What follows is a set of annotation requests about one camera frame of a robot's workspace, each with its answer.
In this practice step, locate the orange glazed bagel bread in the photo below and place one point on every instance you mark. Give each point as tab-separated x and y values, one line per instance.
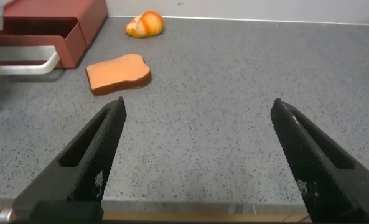
145	25

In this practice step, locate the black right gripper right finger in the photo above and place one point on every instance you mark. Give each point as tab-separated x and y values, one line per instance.
315	168

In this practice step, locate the toast bread slice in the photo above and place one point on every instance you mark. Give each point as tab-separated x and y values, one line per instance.
117	73

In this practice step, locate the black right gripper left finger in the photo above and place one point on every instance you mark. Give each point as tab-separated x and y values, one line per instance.
87	161

